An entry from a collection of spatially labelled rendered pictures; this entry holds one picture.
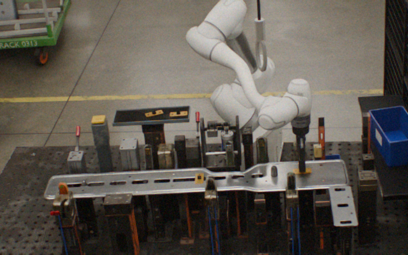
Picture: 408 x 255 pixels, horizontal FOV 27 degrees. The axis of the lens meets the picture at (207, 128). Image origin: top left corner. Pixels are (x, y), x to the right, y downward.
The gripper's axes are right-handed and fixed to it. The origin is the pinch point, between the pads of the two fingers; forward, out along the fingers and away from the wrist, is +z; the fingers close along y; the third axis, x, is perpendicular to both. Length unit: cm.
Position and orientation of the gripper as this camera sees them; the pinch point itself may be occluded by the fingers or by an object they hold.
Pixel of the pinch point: (301, 163)
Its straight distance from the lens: 388.3
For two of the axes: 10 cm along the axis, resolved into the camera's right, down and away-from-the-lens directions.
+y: -0.3, 5.0, -8.7
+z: 0.8, 8.7, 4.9
